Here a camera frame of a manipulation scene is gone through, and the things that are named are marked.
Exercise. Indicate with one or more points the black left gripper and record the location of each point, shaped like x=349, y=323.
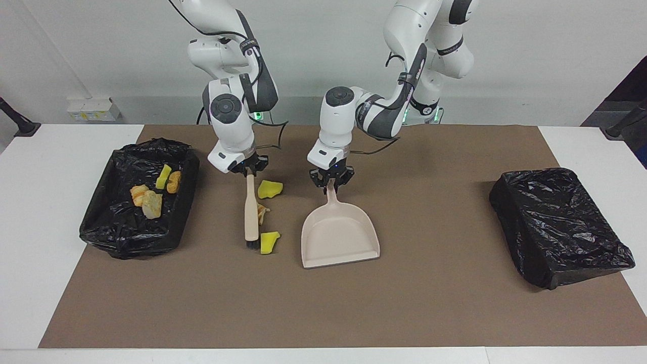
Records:
x=331, y=171

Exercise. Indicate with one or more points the brown oval bread roll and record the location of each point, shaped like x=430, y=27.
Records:
x=174, y=182

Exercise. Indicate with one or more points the white wall socket box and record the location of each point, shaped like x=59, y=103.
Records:
x=93, y=110

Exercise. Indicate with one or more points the beige plastic dustpan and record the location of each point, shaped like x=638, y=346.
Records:
x=338, y=242

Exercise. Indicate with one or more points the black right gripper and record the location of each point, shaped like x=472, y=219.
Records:
x=252, y=164

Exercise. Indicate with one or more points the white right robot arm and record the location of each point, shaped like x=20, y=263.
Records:
x=232, y=131

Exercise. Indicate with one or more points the pale bread chunk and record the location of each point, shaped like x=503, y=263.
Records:
x=152, y=205

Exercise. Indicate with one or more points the beige hand brush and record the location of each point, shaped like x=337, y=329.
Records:
x=251, y=212

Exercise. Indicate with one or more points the bin covered by black bag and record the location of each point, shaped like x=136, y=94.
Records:
x=556, y=227

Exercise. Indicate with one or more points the yellow sponge piece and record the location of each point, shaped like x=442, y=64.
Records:
x=269, y=189
x=269, y=242

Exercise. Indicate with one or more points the brown table mat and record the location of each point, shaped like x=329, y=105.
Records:
x=323, y=313

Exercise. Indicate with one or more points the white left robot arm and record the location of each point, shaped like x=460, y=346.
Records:
x=336, y=131

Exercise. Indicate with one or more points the green and yellow sponge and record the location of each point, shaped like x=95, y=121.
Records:
x=163, y=177

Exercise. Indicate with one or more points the striped croissant piece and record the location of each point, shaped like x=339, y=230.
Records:
x=137, y=194
x=264, y=213

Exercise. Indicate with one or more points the black stand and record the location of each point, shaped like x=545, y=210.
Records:
x=624, y=124
x=22, y=127

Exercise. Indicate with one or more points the open bin with black bag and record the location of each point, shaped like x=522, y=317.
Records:
x=116, y=232

